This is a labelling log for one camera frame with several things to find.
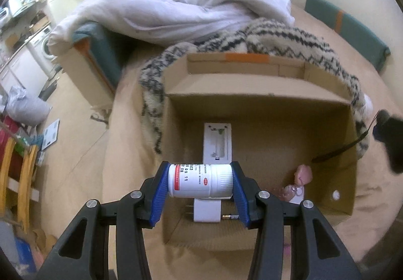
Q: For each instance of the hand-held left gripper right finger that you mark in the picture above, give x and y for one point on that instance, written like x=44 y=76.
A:
x=241 y=201

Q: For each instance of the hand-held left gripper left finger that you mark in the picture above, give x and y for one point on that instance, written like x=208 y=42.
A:
x=159 y=198

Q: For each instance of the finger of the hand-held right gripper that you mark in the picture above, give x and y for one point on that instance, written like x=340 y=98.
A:
x=393 y=141

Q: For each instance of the white pill bottle red label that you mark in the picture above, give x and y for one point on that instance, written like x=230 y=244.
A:
x=201 y=182

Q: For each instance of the white rectangular device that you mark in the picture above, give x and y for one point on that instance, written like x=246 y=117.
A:
x=217 y=141

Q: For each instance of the cardboard box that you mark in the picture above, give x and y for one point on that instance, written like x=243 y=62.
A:
x=267 y=129

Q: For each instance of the small metal cylinder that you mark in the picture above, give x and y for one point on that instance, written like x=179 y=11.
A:
x=230 y=216

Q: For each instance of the beige bed sheet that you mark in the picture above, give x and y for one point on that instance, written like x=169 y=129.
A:
x=132 y=154

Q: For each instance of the white earbuds case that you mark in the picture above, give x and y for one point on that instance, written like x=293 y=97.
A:
x=294 y=200

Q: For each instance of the small black floor item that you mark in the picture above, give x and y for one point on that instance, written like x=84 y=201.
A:
x=99 y=118

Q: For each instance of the teal cushion orange stripe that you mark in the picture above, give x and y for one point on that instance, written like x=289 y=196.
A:
x=104 y=53
x=352 y=31

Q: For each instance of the white bathroom scale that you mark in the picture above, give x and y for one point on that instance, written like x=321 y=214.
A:
x=50 y=135

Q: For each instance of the yellow wooden chair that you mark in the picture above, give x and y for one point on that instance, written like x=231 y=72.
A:
x=23 y=179

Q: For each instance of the blue floor item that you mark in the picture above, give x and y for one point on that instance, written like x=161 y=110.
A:
x=25 y=253

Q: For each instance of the black and cream patterned blanket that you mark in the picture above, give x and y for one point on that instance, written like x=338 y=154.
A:
x=283 y=38

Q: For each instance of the black floor mat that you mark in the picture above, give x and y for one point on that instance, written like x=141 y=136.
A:
x=48 y=89

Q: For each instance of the white stuffed bag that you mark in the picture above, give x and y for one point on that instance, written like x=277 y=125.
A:
x=26 y=107

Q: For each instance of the white washing machine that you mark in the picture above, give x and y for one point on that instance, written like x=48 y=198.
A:
x=44 y=50

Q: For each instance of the white kitchen cabinet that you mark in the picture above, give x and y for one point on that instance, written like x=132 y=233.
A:
x=19 y=72

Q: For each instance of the white duvet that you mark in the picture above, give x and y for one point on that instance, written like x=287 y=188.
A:
x=176 y=6

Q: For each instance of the beige wooden bed frame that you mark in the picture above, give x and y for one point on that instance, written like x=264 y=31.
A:
x=85 y=75

